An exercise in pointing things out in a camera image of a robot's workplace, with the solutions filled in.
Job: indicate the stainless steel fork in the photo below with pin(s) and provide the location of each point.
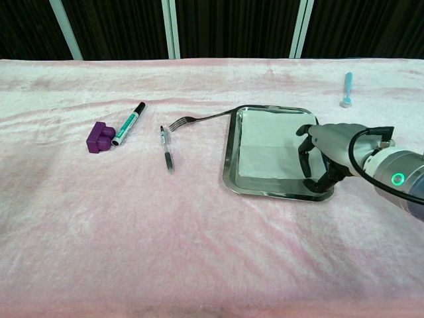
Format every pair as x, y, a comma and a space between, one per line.
198, 118

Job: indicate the white partition frame post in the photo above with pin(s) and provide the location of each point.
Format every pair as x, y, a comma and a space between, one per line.
171, 30
300, 30
66, 30

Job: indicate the purple plastic block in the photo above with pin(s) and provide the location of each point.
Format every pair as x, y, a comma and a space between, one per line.
97, 140

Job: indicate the white paper sheet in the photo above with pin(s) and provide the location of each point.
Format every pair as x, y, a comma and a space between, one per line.
268, 142

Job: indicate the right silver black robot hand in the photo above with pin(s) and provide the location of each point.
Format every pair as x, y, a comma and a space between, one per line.
334, 142

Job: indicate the black gel pen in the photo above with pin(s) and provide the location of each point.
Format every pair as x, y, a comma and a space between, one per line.
168, 155

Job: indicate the light blue small brush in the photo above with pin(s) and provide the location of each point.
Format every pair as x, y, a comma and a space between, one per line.
348, 86

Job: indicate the green whiteboard marker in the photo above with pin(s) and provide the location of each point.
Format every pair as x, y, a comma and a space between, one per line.
127, 125

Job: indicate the black ribbed partition panel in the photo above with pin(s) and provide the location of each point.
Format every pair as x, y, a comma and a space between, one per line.
26, 30
235, 30
364, 30
116, 30

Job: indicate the pink velvet table cloth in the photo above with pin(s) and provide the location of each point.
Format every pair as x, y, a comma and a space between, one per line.
132, 232

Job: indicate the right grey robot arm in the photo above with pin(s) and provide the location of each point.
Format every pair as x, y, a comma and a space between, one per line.
404, 169

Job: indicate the stainless steel tray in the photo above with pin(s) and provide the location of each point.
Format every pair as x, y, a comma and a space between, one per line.
232, 159

